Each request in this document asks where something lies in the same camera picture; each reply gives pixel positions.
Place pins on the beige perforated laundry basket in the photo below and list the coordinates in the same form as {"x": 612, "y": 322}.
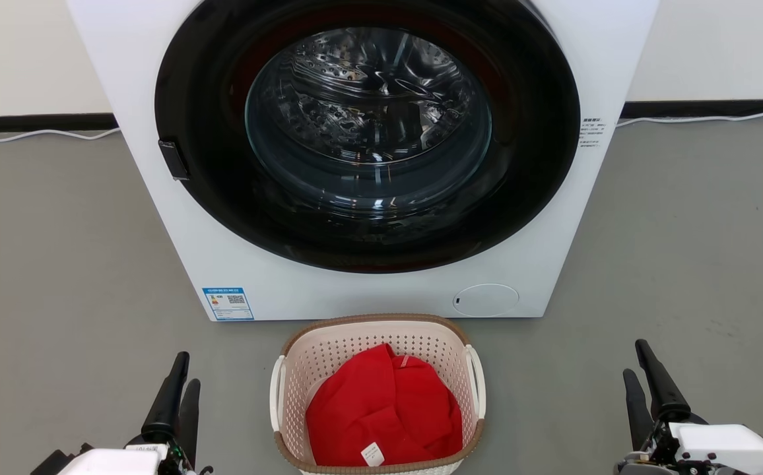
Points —
{"x": 329, "y": 353}

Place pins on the round white filter cover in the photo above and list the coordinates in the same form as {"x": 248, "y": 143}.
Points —
{"x": 486, "y": 300}

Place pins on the red garment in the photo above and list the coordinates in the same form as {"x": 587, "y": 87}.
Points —
{"x": 381, "y": 409}

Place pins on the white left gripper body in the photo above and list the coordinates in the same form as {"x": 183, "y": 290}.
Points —
{"x": 117, "y": 463}

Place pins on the black round washer door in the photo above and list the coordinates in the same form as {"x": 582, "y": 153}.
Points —
{"x": 210, "y": 191}

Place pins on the small printed text label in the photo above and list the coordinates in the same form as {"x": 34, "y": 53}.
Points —
{"x": 592, "y": 133}

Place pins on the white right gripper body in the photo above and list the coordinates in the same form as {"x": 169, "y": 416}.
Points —
{"x": 725, "y": 448}

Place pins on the white garment care tag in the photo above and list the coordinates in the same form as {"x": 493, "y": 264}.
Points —
{"x": 372, "y": 454}

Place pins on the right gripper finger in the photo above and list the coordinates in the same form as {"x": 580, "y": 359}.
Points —
{"x": 637, "y": 412}
{"x": 665, "y": 392}

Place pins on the blue energy label sticker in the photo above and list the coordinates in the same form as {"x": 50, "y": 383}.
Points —
{"x": 228, "y": 304}

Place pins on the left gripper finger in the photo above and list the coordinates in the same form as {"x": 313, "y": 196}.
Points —
{"x": 190, "y": 415}
{"x": 165, "y": 402}

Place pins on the steel washer drum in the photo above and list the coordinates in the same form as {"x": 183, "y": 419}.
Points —
{"x": 368, "y": 112}

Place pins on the white front-load washing machine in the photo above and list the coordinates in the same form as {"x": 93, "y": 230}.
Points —
{"x": 157, "y": 218}

